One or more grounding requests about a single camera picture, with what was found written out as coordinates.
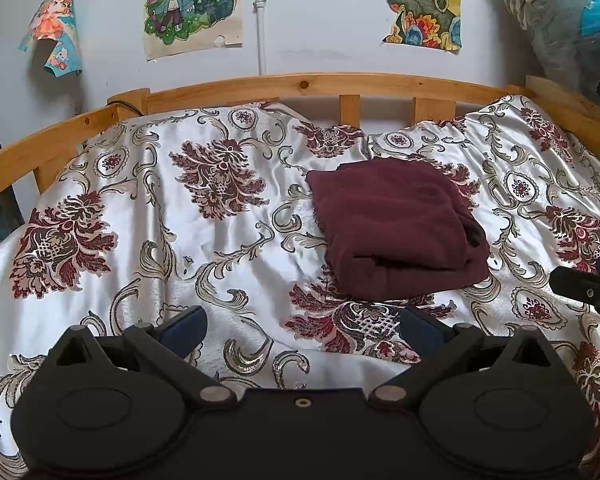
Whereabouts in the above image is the maroon garment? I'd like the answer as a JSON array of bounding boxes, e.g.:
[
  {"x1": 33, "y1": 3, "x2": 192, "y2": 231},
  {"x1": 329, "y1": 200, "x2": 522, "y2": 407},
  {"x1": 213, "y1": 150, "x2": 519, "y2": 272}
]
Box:
[{"x1": 306, "y1": 159, "x2": 491, "y2": 297}]

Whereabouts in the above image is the grey plastic bag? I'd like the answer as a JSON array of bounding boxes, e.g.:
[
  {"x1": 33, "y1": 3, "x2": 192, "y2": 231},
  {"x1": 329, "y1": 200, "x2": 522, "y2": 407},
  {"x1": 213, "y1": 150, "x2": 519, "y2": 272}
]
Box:
[{"x1": 500, "y1": 0, "x2": 600, "y2": 112}]

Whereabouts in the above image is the black cable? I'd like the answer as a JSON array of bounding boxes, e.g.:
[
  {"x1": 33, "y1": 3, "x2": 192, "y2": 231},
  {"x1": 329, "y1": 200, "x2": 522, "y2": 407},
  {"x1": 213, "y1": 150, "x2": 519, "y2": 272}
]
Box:
[{"x1": 105, "y1": 99, "x2": 146, "y2": 117}]

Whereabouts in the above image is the orange-haired cartoon wall poster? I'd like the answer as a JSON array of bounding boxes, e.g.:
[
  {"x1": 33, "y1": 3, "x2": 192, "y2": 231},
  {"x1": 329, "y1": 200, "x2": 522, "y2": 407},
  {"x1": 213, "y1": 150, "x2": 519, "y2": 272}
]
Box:
[{"x1": 17, "y1": 0, "x2": 84, "y2": 79}]

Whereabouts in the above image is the white wall pipe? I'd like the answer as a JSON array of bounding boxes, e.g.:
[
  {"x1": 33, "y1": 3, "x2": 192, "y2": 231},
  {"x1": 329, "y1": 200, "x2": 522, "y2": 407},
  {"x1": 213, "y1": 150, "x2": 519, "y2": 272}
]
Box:
[{"x1": 252, "y1": 0, "x2": 269, "y2": 77}]

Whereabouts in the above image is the colourful landscape wall poster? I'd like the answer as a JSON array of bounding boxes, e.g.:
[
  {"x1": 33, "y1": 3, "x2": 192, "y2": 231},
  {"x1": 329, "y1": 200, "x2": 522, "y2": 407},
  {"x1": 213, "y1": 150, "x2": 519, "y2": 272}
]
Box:
[{"x1": 369, "y1": 0, "x2": 464, "y2": 54}]

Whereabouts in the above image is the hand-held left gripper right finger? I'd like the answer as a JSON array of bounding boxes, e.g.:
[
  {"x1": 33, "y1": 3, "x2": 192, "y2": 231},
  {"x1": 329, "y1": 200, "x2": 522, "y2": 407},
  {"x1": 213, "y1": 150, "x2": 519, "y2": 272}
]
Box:
[{"x1": 369, "y1": 306, "x2": 557, "y2": 409}]

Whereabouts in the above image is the wooden bed frame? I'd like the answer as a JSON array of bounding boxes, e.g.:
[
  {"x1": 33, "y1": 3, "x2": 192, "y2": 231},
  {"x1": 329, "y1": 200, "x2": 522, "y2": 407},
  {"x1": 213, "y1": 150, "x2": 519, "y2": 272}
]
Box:
[{"x1": 0, "y1": 72, "x2": 600, "y2": 257}]

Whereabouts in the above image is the floral satin bedspread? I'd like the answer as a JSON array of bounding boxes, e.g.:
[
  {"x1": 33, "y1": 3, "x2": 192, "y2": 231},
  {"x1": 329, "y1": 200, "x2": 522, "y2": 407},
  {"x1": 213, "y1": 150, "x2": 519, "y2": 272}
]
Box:
[{"x1": 0, "y1": 94, "x2": 600, "y2": 480}]

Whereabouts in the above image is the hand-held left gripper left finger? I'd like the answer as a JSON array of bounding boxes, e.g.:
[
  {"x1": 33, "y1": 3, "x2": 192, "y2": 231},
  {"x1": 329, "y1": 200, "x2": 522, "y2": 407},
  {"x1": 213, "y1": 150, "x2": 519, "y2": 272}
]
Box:
[{"x1": 54, "y1": 304, "x2": 237, "y2": 409}]

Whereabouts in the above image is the green cartoon figure wall poster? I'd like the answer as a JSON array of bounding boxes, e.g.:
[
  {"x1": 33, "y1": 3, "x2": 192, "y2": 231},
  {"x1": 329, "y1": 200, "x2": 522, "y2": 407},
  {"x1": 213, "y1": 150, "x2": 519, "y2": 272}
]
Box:
[{"x1": 143, "y1": 0, "x2": 244, "y2": 63}]

